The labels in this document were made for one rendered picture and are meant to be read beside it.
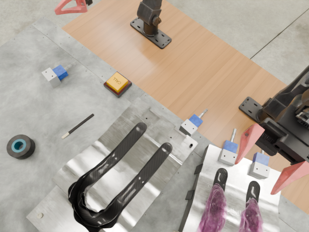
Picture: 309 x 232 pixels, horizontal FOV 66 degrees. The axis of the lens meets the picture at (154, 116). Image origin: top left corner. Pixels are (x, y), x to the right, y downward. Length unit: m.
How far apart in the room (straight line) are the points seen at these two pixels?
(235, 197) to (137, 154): 0.33
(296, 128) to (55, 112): 0.78
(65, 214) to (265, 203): 0.61
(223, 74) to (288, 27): 1.65
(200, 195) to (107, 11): 0.90
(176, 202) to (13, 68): 0.82
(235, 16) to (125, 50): 1.61
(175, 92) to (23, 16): 1.86
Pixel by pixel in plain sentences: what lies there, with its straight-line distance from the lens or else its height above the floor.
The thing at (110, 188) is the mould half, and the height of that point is 0.92.
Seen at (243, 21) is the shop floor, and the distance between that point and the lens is 2.49.
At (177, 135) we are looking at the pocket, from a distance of 0.81.
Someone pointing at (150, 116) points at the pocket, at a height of 0.86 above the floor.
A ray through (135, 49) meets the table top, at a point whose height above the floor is 0.80.
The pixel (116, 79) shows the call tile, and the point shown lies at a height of 0.84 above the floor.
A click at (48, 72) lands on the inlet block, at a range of 0.99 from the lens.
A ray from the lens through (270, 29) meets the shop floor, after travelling 2.53.
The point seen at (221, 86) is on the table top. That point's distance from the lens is 1.01.
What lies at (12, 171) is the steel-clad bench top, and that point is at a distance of 0.95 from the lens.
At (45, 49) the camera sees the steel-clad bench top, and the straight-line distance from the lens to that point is 1.13.
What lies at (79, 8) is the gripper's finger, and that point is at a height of 1.18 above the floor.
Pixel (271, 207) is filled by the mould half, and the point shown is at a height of 0.86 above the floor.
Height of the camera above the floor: 1.63
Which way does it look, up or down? 67 degrees down
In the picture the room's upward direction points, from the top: 7 degrees clockwise
